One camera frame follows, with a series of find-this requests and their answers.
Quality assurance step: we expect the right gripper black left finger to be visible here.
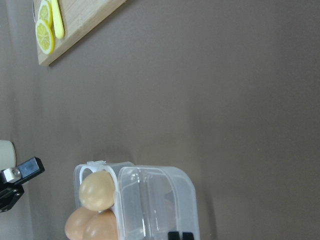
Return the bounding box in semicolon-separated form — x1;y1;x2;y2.
167;231;181;240

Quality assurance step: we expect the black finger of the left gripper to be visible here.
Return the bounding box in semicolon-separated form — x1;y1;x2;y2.
0;186;25;213
0;157;45;186

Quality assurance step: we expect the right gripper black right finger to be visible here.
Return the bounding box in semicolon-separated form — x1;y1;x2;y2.
182;232;194;240

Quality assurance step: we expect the white bowl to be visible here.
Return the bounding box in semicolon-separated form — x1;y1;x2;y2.
0;140;16;170

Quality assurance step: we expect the clear plastic egg box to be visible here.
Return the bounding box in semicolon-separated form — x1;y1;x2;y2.
73;160;200;240

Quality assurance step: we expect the brown egg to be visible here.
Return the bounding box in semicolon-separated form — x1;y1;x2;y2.
79;170;116;212
64;207;96;240
82;210;118;240

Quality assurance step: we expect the lemon slice near knife tip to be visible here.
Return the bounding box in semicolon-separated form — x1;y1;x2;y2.
35;19;55;55

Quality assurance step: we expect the yellow plastic knife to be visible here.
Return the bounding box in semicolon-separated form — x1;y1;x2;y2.
50;0;65;39

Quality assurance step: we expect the lemon slice pair middle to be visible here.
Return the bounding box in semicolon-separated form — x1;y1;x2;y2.
38;0;53;28

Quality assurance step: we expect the bamboo cutting board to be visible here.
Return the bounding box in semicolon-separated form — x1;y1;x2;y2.
33;0;125;66

